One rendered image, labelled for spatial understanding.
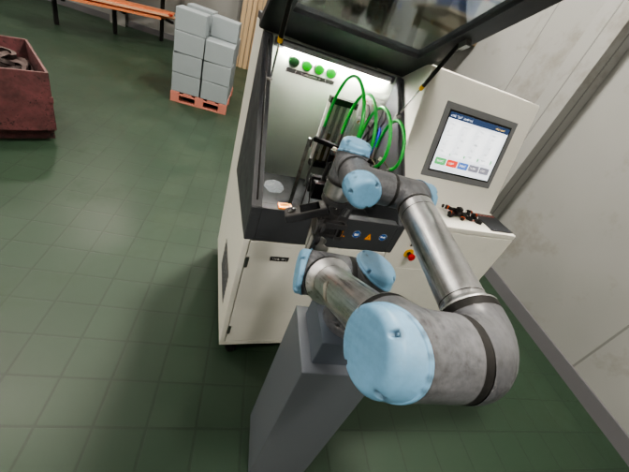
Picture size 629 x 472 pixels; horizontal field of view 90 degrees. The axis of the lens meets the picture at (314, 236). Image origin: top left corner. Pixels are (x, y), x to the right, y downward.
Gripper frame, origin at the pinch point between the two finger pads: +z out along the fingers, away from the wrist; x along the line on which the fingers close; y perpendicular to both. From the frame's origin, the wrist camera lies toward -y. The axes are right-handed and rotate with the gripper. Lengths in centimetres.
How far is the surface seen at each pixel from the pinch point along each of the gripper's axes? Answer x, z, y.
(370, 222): 37, 8, 35
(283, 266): 33.2, 36.7, 3.8
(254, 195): 33.9, 4.5, -15.5
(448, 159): 70, -18, 77
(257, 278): 32, 45, -6
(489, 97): 79, -48, 85
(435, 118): 72, -34, 60
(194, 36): 409, 18, -101
